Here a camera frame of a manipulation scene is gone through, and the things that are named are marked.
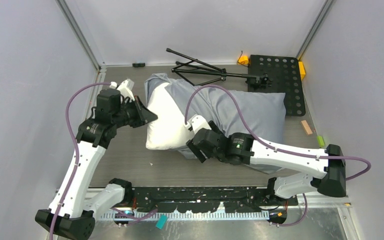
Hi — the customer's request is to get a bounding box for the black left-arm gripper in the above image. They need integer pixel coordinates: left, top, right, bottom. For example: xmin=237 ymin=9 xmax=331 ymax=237
xmin=111 ymin=94 xmax=156 ymax=128

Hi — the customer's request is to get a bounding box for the white pillow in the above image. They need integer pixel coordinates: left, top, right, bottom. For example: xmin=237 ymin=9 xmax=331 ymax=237
xmin=145 ymin=82 xmax=192 ymax=150

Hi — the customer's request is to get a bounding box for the grey pillowcase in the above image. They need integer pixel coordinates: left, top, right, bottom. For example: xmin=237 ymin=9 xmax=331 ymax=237
xmin=144 ymin=73 xmax=286 ymax=159

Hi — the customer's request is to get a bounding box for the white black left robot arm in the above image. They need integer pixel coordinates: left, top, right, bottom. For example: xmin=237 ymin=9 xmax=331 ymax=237
xmin=35 ymin=86 xmax=158 ymax=240

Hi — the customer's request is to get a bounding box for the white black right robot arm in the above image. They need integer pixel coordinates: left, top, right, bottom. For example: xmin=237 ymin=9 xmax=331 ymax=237
xmin=186 ymin=116 xmax=347 ymax=205

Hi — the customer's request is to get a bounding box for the teal tape piece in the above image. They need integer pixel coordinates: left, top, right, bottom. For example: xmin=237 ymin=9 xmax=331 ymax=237
xmin=155 ymin=214 xmax=168 ymax=230

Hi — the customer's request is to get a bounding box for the black folded stand tripod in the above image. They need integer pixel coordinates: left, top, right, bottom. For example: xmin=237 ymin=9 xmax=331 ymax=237
xmin=166 ymin=48 xmax=273 ymax=89

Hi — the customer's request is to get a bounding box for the black perforated stand plate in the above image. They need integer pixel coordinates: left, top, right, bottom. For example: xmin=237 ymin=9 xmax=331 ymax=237
xmin=246 ymin=54 xmax=306 ymax=117

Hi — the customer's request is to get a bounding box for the wooden block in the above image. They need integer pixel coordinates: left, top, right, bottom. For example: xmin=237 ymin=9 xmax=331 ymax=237
xmin=300 ymin=120 xmax=313 ymax=136

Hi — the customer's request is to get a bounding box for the green block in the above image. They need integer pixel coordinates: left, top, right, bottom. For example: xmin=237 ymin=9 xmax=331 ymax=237
xmin=316 ymin=135 xmax=326 ymax=148

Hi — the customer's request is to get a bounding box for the yellow block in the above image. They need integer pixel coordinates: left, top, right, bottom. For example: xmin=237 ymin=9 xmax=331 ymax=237
xmin=298 ymin=61 xmax=306 ymax=81

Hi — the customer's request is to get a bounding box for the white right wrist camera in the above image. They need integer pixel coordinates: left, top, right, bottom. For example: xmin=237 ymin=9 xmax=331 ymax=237
xmin=183 ymin=114 xmax=212 ymax=134

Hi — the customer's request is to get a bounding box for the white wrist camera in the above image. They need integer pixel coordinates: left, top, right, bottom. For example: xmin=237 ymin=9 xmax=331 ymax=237
xmin=109 ymin=78 xmax=135 ymax=103
xmin=183 ymin=114 xmax=212 ymax=134

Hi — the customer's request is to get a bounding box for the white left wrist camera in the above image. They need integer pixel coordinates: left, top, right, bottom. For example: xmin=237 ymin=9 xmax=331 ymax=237
xmin=109 ymin=78 xmax=135 ymax=103

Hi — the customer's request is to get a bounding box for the small black wall clip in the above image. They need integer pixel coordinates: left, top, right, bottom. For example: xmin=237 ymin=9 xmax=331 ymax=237
xmin=132 ymin=62 xmax=146 ymax=68

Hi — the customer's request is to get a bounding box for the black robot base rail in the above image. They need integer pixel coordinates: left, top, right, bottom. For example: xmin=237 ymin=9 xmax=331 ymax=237
xmin=115 ymin=186 xmax=298 ymax=213

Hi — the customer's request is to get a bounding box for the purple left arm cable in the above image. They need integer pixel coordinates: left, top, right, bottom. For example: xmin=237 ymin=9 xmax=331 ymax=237
xmin=47 ymin=82 xmax=113 ymax=240

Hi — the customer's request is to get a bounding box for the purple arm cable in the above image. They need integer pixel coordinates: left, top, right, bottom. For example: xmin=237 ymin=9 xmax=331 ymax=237
xmin=47 ymin=82 xmax=113 ymax=240
xmin=183 ymin=84 xmax=372 ymax=182

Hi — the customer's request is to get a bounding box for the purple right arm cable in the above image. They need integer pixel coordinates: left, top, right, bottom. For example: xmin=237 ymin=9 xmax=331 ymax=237
xmin=183 ymin=84 xmax=372 ymax=182

